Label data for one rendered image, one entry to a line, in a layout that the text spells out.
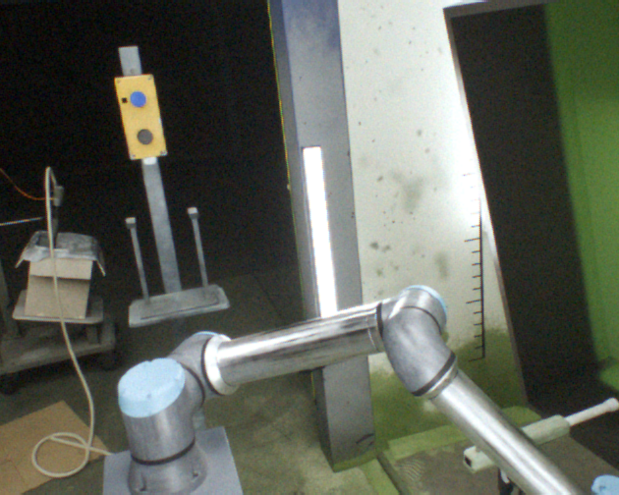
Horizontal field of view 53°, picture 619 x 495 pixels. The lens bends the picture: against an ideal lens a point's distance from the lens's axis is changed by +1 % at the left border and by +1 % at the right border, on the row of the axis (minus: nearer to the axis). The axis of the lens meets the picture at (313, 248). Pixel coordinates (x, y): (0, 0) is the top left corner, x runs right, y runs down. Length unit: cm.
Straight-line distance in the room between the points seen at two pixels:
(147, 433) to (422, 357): 64
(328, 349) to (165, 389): 37
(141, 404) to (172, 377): 9
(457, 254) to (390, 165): 45
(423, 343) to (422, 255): 112
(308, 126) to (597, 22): 88
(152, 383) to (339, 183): 100
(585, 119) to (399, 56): 64
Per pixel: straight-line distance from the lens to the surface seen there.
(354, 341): 137
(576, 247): 202
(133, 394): 145
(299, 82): 206
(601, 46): 180
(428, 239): 231
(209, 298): 218
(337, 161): 212
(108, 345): 362
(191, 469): 155
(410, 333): 123
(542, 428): 181
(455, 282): 242
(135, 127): 214
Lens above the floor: 157
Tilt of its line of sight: 18 degrees down
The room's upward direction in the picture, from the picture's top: 6 degrees counter-clockwise
